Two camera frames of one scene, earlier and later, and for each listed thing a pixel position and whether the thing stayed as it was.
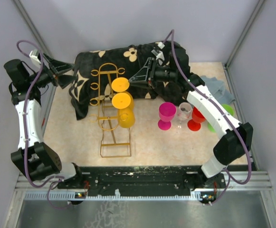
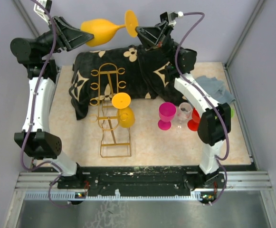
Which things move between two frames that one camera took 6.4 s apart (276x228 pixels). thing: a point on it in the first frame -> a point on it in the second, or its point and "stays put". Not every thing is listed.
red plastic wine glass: x=195 y=124 stays put
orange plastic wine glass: x=120 y=84 -> x=103 y=30
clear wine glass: x=184 y=112 stays put
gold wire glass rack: x=115 y=140 stays put
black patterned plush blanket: x=94 y=72 stays put
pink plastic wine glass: x=166 y=111 stays put
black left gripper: x=56 y=67 -> x=68 y=36
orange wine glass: x=124 y=101 stays put
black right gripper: x=147 y=73 -> x=150 y=37
